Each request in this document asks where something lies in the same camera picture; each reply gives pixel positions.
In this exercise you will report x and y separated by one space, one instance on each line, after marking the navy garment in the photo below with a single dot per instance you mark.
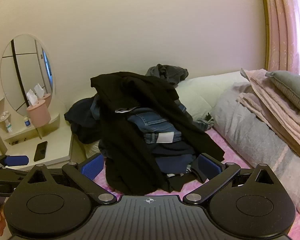
82 120

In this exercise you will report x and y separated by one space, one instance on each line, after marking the cream and grey blanket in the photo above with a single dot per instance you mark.
245 130

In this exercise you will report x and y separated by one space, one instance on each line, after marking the blue jeans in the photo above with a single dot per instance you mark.
152 121

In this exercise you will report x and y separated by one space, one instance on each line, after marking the striped grey shirt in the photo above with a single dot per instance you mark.
205 122

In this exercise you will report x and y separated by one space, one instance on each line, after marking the small white jars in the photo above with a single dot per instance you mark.
3 116

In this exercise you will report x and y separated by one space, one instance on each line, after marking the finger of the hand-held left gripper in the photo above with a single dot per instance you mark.
16 160
0 180

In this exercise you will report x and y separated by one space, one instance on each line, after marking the oval mirror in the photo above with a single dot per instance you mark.
22 75

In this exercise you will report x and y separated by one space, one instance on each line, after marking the grey garment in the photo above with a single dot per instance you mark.
170 73

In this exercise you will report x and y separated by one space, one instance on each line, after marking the white pillow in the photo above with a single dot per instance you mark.
202 92

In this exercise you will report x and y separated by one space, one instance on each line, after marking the small blue label bottle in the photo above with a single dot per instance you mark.
27 123

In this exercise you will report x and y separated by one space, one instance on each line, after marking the navy folded clothes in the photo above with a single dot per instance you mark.
172 157

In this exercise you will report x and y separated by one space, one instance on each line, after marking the dusty pink blanket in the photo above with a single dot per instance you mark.
270 105

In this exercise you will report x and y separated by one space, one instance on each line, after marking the pink floral bedsheet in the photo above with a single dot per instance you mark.
240 160

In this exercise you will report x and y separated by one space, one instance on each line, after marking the cream vanity table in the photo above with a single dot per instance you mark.
57 142

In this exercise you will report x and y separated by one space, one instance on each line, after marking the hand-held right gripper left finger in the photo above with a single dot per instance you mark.
92 166

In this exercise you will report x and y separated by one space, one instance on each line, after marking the grey cushion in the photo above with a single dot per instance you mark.
292 87

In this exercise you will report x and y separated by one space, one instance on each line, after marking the small white bottle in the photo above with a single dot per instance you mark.
9 127

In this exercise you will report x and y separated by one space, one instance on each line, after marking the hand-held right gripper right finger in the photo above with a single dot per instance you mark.
208 166

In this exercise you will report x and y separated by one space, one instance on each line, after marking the pink curtain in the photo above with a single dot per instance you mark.
285 25

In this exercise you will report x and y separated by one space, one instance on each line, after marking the black smartphone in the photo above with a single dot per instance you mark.
40 151

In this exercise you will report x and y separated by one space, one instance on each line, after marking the black garment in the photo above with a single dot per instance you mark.
140 92

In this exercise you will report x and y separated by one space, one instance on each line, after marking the pink tissue box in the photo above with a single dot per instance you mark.
38 113

